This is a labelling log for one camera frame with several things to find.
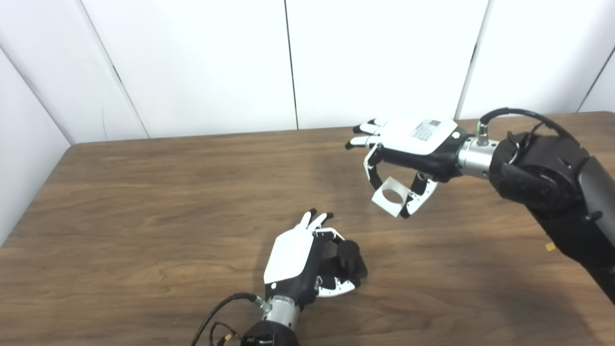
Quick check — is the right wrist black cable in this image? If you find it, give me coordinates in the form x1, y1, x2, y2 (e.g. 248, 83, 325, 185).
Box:
475, 107, 583, 148

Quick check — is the white square piece with hole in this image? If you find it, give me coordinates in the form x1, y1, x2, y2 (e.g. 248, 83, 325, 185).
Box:
371, 176, 414, 219

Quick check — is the black peg with base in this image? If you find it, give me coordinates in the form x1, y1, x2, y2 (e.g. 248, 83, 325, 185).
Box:
320, 239, 369, 290

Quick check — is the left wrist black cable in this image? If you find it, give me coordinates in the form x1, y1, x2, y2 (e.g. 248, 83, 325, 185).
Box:
191, 292, 266, 346

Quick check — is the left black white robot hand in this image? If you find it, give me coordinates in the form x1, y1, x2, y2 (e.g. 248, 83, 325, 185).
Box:
263, 209, 360, 306

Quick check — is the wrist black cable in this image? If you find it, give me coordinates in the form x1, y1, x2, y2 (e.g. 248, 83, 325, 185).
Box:
475, 107, 583, 148
191, 292, 266, 346

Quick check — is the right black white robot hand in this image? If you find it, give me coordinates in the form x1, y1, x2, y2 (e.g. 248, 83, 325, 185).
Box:
344, 115, 472, 220

